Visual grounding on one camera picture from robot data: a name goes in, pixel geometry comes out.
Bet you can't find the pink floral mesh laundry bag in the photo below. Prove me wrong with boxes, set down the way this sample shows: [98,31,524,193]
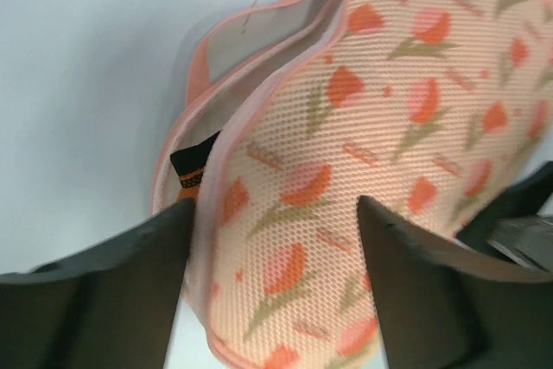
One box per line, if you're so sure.
[151,0,552,368]

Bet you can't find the orange bra black straps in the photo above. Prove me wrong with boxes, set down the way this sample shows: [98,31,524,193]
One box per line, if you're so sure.
[169,130,221,204]

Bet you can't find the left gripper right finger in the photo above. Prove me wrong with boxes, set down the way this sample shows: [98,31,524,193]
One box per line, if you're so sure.
[358,196,552,368]

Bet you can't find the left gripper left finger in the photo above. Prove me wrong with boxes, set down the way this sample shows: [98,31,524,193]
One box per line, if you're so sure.
[1,199,194,369]

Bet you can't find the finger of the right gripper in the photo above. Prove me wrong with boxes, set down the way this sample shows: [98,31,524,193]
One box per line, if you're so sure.
[456,168,552,270]

